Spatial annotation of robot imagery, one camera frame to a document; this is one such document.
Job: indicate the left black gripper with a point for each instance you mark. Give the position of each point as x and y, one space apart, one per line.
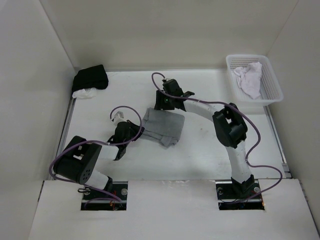
136 129

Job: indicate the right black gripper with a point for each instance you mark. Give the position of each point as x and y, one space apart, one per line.
159 103

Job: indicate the grey tank top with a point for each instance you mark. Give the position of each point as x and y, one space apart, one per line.
162 127

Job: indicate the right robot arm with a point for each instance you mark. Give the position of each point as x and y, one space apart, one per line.
230 129

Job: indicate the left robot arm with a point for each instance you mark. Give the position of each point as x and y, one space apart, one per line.
78 164

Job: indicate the folded white tank top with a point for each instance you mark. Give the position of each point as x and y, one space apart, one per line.
88 93

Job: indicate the folded black tank top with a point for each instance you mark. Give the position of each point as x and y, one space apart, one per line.
92 77

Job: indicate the white tank top in basket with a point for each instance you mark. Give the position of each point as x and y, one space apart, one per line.
249 79

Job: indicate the white plastic basket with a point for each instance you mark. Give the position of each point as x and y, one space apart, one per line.
270 90

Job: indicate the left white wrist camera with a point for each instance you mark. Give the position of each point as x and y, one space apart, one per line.
118 118

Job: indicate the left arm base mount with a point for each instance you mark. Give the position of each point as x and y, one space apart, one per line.
96 200

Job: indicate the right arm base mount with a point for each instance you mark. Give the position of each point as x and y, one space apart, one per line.
228 200

